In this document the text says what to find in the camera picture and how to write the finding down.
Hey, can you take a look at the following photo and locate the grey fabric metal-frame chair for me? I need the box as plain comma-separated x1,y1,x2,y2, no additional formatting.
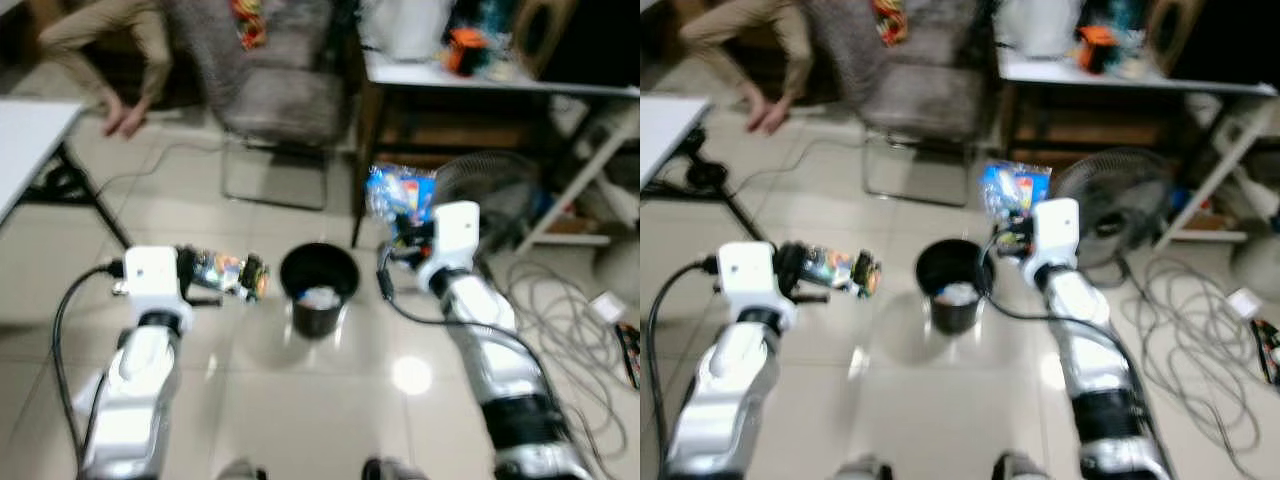
805,0,991,206
165,0,351,211

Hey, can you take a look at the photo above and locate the shiny multicoloured snack packet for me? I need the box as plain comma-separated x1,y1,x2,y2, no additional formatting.
195,250,269,301
800,250,883,298

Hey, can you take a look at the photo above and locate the black round rubbish bin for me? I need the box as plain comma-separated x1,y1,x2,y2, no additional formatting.
279,242,361,339
915,238,994,335

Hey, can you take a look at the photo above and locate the red and yellow snack packet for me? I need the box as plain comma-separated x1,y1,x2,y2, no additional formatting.
870,0,909,46
230,0,269,49

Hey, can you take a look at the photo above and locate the seated barefoot person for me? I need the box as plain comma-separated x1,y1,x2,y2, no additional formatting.
678,0,816,136
38,0,176,139

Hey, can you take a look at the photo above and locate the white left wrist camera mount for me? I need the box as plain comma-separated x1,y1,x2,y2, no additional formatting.
122,246,193,311
717,242,791,313

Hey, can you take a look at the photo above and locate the white table with black legs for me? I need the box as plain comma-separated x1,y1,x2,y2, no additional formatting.
0,98,131,251
640,95,766,241

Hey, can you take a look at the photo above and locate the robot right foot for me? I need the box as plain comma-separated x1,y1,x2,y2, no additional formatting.
362,457,431,480
995,452,1051,480

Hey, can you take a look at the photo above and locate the black coiled cable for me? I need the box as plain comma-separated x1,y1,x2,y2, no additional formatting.
45,163,93,198
688,160,729,193

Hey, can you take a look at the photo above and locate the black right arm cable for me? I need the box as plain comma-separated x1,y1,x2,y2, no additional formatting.
376,245,561,401
975,232,1151,401

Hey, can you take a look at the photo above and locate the white-top table with dark frame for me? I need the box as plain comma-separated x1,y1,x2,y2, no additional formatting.
355,48,641,251
995,45,1280,251

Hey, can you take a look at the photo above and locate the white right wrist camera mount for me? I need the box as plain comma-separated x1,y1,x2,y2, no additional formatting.
1020,198,1081,286
418,201,483,291

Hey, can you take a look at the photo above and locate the black and red object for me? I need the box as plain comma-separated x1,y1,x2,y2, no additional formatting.
1250,320,1280,386
615,325,641,386

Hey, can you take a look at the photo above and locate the blue snack packet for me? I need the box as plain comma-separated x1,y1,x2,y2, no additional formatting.
980,160,1053,221
365,163,438,223

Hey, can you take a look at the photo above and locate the brown round speaker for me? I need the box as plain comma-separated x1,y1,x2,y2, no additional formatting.
1145,0,1206,71
510,0,581,76

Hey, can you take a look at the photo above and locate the white plastic bag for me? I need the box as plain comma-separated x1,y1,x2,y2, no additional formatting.
375,0,451,61
1000,0,1081,59

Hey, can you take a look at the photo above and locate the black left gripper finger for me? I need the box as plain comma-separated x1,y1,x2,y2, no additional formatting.
198,250,267,276
798,282,881,302
805,246,883,273
192,285,265,304

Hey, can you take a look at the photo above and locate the thin grey floor cable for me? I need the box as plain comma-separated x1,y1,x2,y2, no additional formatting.
730,135,871,196
95,140,231,201

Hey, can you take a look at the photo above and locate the floor fan with wire grille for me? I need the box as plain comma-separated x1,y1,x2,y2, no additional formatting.
432,150,541,256
1052,148,1173,269

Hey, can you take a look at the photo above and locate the printed brown cardboard box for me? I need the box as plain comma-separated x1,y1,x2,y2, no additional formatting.
385,95,546,166
1015,95,1186,161

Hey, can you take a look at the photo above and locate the orange and black object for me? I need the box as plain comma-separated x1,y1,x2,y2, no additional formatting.
445,28,486,76
1078,25,1119,73

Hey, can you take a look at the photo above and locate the grey cable bundle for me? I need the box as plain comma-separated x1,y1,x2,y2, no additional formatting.
1120,255,1266,451
500,255,641,441

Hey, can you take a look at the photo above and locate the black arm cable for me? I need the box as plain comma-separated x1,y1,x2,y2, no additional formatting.
376,245,561,401
50,260,126,471
645,256,721,471
975,232,1151,401

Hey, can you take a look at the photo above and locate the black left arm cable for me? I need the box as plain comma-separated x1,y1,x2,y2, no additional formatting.
50,260,126,471
645,256,721,471

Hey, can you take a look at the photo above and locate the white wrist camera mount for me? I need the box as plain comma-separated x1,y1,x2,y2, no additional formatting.
717,242,791,313
122,246,193,311
1020,198,1081,286
418,201,483,291

